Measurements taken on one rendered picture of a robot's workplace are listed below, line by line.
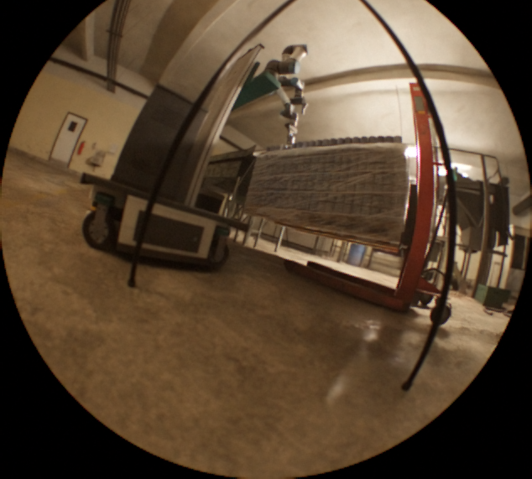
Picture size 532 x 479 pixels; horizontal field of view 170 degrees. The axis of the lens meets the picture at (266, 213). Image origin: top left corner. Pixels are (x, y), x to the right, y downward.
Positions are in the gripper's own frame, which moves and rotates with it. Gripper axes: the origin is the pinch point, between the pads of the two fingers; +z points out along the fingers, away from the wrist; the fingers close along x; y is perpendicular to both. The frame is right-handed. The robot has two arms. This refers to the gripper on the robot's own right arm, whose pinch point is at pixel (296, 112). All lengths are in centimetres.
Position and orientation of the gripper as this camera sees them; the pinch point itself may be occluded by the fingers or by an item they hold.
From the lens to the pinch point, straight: 169.3
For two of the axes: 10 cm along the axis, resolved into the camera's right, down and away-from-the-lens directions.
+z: -1.1, 9.4, 3.2
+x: 7.2, 3.0, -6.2
